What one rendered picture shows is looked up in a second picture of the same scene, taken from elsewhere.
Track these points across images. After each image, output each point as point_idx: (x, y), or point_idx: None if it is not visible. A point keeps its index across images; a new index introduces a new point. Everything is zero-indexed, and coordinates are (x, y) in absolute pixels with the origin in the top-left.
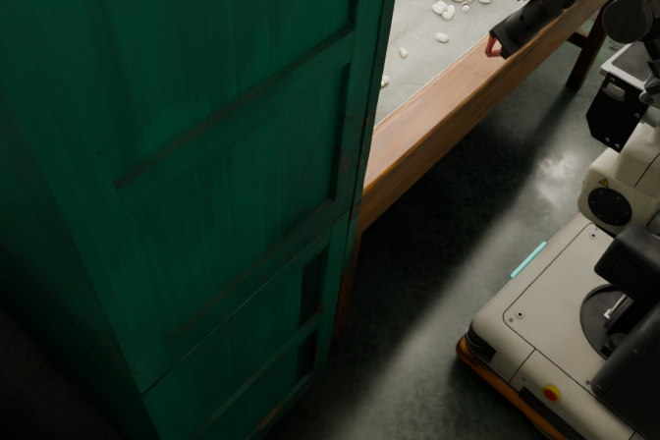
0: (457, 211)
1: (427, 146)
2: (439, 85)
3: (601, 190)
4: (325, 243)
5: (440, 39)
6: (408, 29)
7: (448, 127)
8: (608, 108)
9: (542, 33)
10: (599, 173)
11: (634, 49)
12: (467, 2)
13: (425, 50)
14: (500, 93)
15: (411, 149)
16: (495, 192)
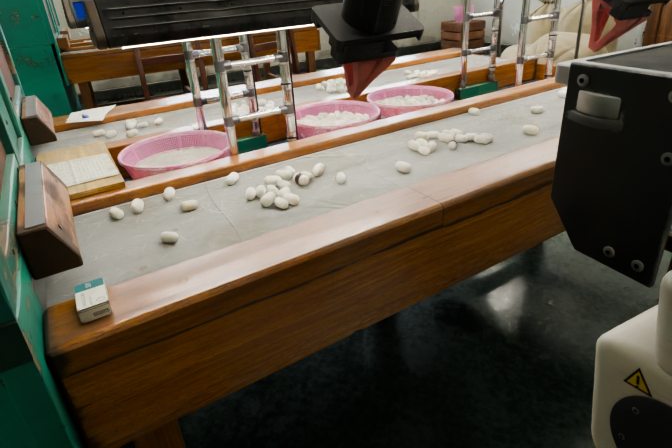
0: (480, 445)
1: (309, 286)
2: (360, 206)
3: (635, 403)
4: None
5: (399, 168)
6: (366, 162)
7: (359, 264)
8: (593, 162)
9: (554, 165)
10: (621, 355)
11: (657, 51)
12: (459, 143)
13: (375, 179)
14: (489, 245)
15: (251, 276)
16: (544, 425)
